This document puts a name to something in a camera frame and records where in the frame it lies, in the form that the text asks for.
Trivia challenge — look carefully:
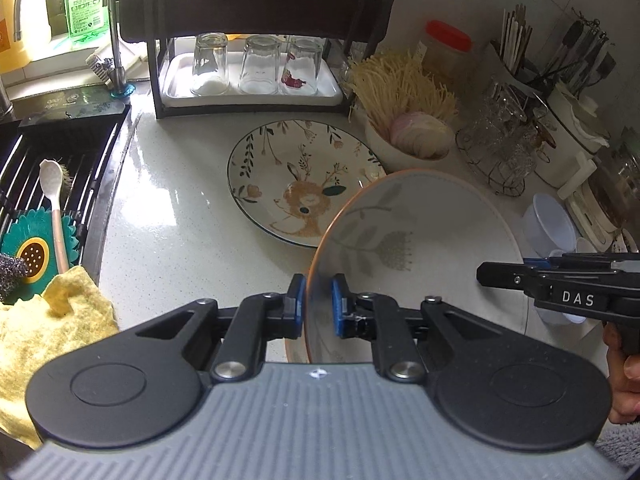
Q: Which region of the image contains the small white bowl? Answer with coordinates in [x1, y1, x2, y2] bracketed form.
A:
[522, 193, 597, 325]

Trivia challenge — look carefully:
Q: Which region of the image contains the grey floral plate orange rim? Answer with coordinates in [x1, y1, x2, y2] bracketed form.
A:
[304, 170, 528, 363]

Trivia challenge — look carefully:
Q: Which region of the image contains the right hand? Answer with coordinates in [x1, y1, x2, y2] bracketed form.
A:
[603, 323, 640, 425]

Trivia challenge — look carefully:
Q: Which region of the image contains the yellow cloth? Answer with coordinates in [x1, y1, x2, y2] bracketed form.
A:
[0, 266, 119, 450]

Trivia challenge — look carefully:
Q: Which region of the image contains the steel wool scrubber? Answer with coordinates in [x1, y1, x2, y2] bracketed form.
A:
[0, 254, 28, 302]

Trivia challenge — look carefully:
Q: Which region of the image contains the green sunflower sink mat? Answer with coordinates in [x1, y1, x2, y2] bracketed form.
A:
[1, 208, 58, 304]

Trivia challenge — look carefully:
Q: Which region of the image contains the garlic bulb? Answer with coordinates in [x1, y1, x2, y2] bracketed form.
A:
[390, 112, 454, 159]

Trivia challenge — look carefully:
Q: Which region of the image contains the white bowl with noodles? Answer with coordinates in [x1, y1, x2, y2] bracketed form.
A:
[364, 122, 457, 174]

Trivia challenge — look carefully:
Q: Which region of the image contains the black sink drain rack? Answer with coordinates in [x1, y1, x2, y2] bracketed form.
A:
[0, 104, 132, 281]

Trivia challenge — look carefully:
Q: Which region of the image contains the white chopstick holder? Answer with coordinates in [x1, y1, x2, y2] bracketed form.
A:
[484, 3, 544, 100]

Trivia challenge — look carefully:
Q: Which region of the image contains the white deer pattern plate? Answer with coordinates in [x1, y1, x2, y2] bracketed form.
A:
[227, 119, 386, 248]

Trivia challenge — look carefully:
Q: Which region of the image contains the red lid plastic jar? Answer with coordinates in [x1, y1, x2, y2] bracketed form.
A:
[413, 20, 473, 91]

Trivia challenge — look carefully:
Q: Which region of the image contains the dried noodle bundle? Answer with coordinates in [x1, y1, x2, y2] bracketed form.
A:
[347, 51, 458, 140]

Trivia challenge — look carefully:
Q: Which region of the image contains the chrome faucet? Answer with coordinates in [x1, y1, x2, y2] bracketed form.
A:
[12, 0, 137, 99]

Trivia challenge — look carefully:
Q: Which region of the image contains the white drip tray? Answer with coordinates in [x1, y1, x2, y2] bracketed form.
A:
[160, 52, 343, 108]

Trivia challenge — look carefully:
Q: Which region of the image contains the left clear glass cup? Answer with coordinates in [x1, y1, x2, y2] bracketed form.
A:
[191, 32, 229, 96]

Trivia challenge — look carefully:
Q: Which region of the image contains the clear glass cup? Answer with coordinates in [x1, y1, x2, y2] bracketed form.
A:
[191, 32, 229, 96]
[280, 36, 322, 96]
[239, 35, 280, 96]

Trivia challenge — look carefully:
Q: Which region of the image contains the middle clear glass cup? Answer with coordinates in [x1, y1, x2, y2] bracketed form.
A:
[239, 35, 280, 96]

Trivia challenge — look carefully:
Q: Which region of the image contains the right clear glass cup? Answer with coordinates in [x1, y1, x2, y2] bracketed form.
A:
[280, 36, 322, 96]

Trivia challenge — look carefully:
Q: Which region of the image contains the green label bottle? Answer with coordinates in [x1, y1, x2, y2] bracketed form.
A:
[64, 0, 108, 41]

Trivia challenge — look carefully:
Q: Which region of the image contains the dark dish rack shelf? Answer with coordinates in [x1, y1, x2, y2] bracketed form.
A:
[119, 0, 394, 118]

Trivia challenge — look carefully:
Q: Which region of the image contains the wire basket of glasses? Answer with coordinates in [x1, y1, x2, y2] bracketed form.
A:
[456, 78, 556, 197]

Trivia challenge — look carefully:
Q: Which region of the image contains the white spoon pink handle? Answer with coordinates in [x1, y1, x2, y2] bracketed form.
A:
[39, 159, 70, 274]

